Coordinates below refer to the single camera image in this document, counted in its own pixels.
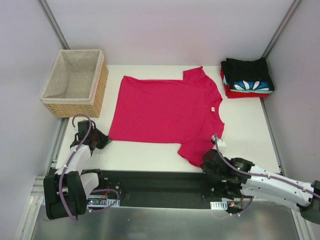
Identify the left aluminium frame post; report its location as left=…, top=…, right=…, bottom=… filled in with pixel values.
left=37, top=0, right=70, bottom=50

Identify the purple cable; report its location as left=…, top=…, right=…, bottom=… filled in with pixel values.
left=43, top=114, right=121, bottom=223
left=211, top=133, right=320, bottom=220

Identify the aluminium frame post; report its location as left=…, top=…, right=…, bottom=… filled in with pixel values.
left=261, top=0, right=303, bottom=59
left=37, top=0, right=70, bottom=50

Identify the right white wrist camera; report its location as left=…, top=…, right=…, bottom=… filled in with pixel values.
left=211, top=135, right=227, bottom=149

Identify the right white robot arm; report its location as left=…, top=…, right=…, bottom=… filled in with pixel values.
left=201, top=149, right=320, bottom=224

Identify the wicker basket with liner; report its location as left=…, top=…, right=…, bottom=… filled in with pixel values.
left=40, top=49, right=109, bottom=118

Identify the red t shirt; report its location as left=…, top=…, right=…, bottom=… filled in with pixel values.
left=220, top=68, right=270, bottom=99

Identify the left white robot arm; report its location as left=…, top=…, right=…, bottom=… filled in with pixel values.
left=43, top=120, right=111, bottom=221

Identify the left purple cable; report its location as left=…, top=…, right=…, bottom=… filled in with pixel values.
left=43, top=114, right=121, bottom=223

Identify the pink t shirt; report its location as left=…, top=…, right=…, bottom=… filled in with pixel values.
left=108, top=66, right=225, bottom=167

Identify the right aluminium frame post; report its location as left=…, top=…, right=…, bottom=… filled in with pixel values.
left=261, top=0, right=303, bottom=59

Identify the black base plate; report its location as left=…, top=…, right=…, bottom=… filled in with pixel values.
left=87, top=170, right=225, bottom=209

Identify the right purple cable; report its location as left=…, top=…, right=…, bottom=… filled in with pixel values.
left=211, top=133, right=320, bottom=220

